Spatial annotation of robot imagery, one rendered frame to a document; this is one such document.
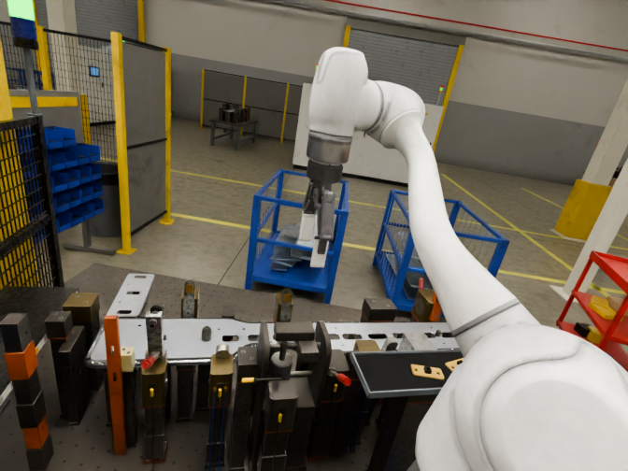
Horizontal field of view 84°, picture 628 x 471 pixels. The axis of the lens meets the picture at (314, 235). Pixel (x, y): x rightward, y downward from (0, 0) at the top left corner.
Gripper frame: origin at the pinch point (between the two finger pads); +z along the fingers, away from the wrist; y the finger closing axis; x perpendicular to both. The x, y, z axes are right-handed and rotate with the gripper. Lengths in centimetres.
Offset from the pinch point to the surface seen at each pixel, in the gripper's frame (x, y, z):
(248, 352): 11.3, 4.5, 34.1
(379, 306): -45, 40, 43
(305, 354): -3.1, -0.4, 30.9
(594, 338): -294, 109, 121
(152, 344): 36, 9, 35
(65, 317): 63, 26, 38
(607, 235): -400, 208, 60
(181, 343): 30, 23, 46
